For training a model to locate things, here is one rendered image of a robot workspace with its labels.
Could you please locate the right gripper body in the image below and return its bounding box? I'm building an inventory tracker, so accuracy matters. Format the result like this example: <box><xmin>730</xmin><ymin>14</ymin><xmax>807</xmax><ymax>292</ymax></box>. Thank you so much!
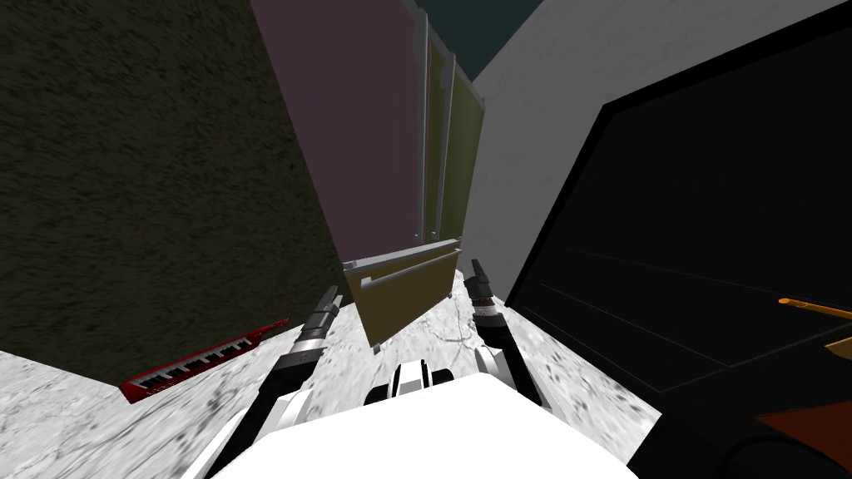
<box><xmin>464</xmin><ymin>279</ymin><xmax>498</xmax><ymax>318</ymax></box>

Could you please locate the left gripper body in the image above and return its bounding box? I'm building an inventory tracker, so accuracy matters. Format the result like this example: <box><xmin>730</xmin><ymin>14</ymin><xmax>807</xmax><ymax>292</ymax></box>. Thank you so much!
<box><xmin>302</xmin><ymin>302</ymin><xmax>339</xmax><ymax>340</ymax></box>

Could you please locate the olive drawer front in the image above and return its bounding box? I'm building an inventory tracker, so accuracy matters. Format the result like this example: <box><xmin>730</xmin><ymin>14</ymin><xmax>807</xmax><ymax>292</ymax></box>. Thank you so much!
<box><xmin>342</xmin><ymin>238</ymin><xmax>463</xmax><ymax>351</ymax></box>

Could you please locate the tall olive grey-framed cabinet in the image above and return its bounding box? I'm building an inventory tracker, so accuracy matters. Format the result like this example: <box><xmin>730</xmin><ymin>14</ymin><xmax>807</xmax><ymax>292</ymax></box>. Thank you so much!
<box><xmin>414</xmin><ymin>12</ymin><xmax>487</xmax><ymax>246</ymax></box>

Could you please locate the red keyboard instrument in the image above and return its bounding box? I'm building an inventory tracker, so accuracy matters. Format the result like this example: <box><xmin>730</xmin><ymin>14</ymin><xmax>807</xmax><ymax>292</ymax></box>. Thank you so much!
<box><xmin>119</xmin><ymin>319</ymin><xmax>290</xmax><ymax>405</ymax></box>

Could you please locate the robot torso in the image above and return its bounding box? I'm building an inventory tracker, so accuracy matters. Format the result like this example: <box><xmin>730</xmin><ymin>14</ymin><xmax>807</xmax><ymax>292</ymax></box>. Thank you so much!
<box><xmin>211</xmin><ymin>358</ymin><xmax>641</xmax><ymax>479</ymax></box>

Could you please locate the large black cabinet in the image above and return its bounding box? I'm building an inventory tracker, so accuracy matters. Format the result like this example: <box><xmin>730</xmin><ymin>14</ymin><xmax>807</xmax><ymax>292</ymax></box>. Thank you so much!
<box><xmin>504</xmin><ymin>0</ymin><xmax>852</xmax><ymax>479</ymax></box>

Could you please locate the orange stick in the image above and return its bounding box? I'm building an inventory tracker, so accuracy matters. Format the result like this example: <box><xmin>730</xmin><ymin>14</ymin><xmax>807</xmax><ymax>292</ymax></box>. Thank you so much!
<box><xmin>778</xmin><ymin>297</ymin><xmax>852</xmax><ymax>322</ymax></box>

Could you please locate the grey drawer handle bar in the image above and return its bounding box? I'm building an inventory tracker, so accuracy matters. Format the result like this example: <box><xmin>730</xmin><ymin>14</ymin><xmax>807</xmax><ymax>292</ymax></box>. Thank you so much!
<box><xmin>362</xmin><ymin>248</ymin><xmax>463</xmax><ymax>292</ymax></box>

